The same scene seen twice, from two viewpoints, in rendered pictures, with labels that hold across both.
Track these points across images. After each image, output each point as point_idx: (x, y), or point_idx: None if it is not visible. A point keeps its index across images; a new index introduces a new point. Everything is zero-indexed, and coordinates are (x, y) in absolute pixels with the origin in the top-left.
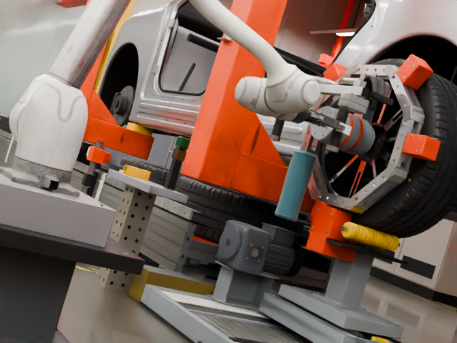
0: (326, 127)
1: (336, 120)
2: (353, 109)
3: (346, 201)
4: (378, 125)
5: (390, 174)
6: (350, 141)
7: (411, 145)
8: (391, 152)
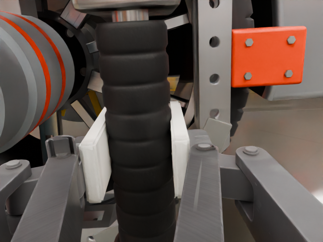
0: (100, 196)
1: (288, 173)
2: (173, 10)
3: (103, 235)
4: (42, 17)
5: (219, 150)
6: (51, 105)
7: (261, 63)
8: (98, 68)
